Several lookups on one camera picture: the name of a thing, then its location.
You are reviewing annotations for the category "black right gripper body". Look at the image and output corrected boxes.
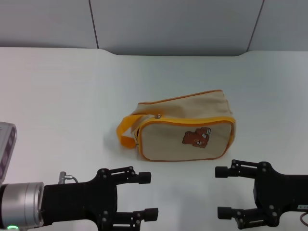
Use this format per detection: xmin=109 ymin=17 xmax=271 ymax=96
xmin=252 ymin=161 xmax=308 ymax=227

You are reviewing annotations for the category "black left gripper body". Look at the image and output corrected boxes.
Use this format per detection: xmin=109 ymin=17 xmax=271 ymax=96
xmin=43 ymin=168 xmax=118 ymax=231

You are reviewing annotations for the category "beige food bag orange trim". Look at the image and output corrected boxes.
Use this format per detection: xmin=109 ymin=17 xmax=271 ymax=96
xmin=115 ymin=89 xmax=236 ymax=162

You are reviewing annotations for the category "silver connector with black cable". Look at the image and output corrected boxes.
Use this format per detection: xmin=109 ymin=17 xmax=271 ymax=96
xmin=59 ymin=171 xmax=79 ymax=185

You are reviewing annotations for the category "brown cable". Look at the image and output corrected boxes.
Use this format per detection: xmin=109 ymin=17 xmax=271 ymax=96
xmin=299 ymin=211 xmax=308 ymax=227

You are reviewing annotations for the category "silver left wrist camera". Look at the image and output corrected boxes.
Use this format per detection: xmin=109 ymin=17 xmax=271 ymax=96
xmin=0 ymin=121 xmax=18 ymax=186

